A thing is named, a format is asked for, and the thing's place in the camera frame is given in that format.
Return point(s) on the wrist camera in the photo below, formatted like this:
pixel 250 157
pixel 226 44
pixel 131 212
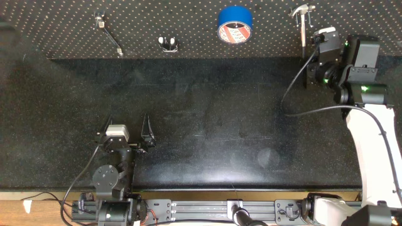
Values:
pixel 325 30
pixel 117 132

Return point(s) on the black and white pliers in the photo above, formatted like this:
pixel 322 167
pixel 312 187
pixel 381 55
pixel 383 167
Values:
pixel 169 42

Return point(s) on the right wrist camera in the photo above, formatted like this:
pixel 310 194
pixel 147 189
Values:
pixel 325 30

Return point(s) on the black pegboard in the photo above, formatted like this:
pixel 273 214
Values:
pixel 188 25

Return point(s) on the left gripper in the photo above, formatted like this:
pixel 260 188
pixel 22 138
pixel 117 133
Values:
pixel 138 146

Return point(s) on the hammer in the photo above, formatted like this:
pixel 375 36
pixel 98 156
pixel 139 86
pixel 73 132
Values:
pixel 303 31

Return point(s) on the white tape piece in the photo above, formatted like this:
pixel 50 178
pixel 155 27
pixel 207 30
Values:
pixel 27 206

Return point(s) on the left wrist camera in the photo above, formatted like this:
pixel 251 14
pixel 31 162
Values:
pixel 117 132

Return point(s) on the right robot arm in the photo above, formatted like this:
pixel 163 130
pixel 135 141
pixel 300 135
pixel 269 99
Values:
pixel 373 150

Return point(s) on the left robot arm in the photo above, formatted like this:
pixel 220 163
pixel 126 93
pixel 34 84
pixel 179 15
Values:
pixel 110 182

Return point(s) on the mounting rail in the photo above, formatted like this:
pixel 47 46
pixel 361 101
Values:
pixel 201 208

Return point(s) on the wrench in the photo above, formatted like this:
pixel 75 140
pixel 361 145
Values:
pixel 110 34

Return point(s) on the roll of blue tape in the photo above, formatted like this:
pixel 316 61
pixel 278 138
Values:
pixel 234 17

